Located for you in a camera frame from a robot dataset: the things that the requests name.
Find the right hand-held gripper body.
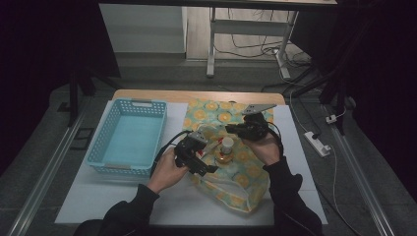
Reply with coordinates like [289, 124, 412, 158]
[241, 103, 278, 142]

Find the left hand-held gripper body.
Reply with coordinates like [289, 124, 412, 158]
[173, 130, 209, 169]

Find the small jar with white lid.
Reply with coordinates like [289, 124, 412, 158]
[219, 136, 235, 155]

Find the small amber jar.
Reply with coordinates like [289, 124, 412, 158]
[214, 152, 234, 166]

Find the orange slice print cloth bag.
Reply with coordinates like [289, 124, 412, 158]
[182, 97, 275, 214]

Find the blue plastic basket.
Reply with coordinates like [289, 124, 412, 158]
[85, 97, 169, 178]

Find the person's right hand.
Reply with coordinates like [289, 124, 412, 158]
[242, 132, 280, 166]

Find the person's left hand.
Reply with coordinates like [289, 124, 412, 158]
[147, 147, 191, 195]

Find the white power strip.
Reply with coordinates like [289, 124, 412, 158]
[303, 131, 332, 158]

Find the black stand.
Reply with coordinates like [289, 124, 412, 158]
[288, 62, 357, 136]
[67, 62, 122, 128]

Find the white table mat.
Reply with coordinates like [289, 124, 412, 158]
[54, 100, 328, 227]

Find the person's leg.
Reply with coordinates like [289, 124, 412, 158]
[72, 218, 109, 236]

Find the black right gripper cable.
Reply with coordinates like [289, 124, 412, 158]
[267, 121, 284, 155]

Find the tangle of floor cables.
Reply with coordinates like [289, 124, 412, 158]
[214, 9, 313, 68]

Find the white metal desk frame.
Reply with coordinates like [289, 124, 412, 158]
[206, 7, 301, 80]

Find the white power strip cable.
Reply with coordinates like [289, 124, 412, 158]
[328, 146, 362, 236]

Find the aluminium floor rail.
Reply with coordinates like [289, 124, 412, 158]
[6, 97, 91, 236]
[323, 104, 398, 236]

